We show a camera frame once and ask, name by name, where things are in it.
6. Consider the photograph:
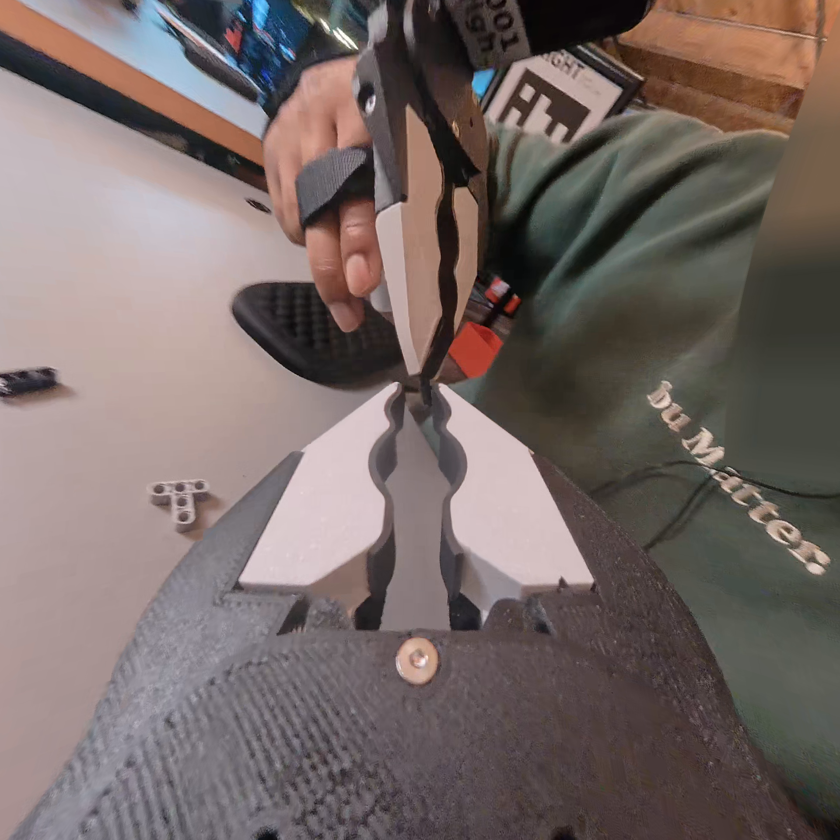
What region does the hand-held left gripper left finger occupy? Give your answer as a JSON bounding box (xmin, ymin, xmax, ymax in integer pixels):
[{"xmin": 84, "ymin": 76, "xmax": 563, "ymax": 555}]
[{"xmin": 238, "ymin": 382, "xmax": 403, "ymax": 631}]

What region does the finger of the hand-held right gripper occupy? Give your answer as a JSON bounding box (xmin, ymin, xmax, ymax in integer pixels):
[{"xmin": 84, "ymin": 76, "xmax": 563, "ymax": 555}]
[
  {"xmin": 423, "ymin": 184, "xmax": 487, "ymax": 385},
  {"xmin": 375, "ymin": 108, "xmax": 457, "ymax": 378}
]

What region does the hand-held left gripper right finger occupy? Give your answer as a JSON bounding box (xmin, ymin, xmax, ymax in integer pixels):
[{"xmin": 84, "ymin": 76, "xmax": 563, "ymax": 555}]
[{"xmin": 433, "ymin": 382, "xmax": 597, "ymax": 627}]

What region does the grey t-shaped lego piece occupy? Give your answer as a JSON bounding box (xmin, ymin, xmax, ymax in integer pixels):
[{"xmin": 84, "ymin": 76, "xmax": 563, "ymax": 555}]
[{"xmin": 147, "ymin": 479, "xmax": 211, "ymax": 534}]

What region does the black lego beam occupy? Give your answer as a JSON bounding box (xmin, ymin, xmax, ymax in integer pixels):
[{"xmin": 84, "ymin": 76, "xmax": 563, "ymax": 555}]
[{"xmin": 0, "ymin": 366, "xmax": 60, "ymax": 398}]

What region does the person's right hand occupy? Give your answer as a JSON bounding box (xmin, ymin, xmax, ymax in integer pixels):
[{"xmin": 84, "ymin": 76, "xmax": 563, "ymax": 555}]
[{"xmin": 262, "ymin": 56, "xmax": 385, "ymax": 332}]

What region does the small red black object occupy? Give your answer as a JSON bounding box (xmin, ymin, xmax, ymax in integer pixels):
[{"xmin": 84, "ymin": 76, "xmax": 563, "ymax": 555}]
[{"xmin": 484, "ymin": 274, "xmax": 524, "ymax": 317}]

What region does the orange plastic box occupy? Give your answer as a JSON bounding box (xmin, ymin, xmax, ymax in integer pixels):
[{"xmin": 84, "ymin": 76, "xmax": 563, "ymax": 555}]
[{"xmin": 448, "ymin": 322, "xmax": 506, "ymax": 380}]

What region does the black white tag sign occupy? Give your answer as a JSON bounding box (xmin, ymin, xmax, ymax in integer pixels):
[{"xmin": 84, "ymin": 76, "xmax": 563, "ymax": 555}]
[{"xmin": 482, "ymin": 42, "xmax": 647, "ymax": 145}]

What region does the black textured pad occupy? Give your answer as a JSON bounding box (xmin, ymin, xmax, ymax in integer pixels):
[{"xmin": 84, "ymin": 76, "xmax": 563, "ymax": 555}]
[{"xmin": 231, "ymin": 281, "xmax": 421, "ymax": 388}]

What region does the computer monitor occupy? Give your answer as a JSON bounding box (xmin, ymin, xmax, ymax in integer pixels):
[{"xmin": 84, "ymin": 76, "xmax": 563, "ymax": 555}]
[{"xmin": 121, "ymin": 0, "xmax": 368, "ymax": 126}]

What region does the thin black cable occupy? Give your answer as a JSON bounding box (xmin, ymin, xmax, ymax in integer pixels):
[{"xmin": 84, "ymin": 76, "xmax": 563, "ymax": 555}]
[{"xmin": 587, "ymin": 458, "xmax": 840, "ymax": 552}]

